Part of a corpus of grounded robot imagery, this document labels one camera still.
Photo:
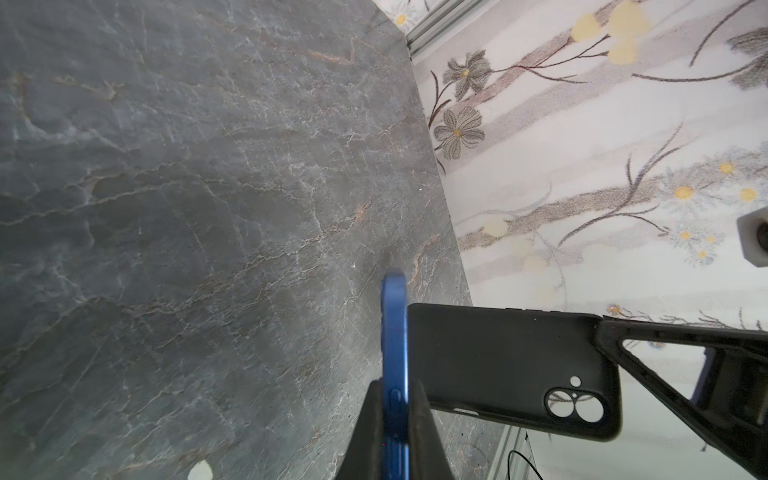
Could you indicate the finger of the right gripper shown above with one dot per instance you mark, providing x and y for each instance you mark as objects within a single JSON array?
[{"x": 713, "y": 380}]

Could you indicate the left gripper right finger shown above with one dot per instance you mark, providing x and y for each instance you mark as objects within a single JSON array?
[{"x": 427, "y": 457}]

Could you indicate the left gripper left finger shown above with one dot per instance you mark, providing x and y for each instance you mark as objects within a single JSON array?
[{"x": 363, "y": 457}]

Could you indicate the blue phone black screen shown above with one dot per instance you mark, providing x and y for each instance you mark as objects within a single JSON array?
[{"x": 395, "y": 376}]

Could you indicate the black phone case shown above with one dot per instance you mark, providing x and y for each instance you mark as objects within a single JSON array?
[{"x": 534, "y": 369}]

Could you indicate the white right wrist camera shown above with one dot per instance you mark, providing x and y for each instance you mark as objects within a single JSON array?
[{"x": 753, "y": 235}]

